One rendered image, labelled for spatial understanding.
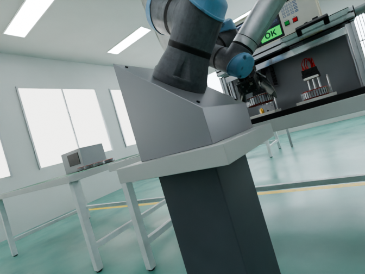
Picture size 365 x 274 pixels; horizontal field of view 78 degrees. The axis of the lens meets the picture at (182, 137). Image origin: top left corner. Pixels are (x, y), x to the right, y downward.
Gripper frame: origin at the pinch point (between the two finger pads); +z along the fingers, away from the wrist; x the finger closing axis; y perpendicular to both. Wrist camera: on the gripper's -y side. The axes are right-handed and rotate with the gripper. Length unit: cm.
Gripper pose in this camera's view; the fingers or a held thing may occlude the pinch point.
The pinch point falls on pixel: (260, 101)
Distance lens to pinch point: 101.7
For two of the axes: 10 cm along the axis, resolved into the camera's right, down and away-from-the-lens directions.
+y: -3.2, 6.3, -7.1
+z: 5.2, 7.4, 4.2
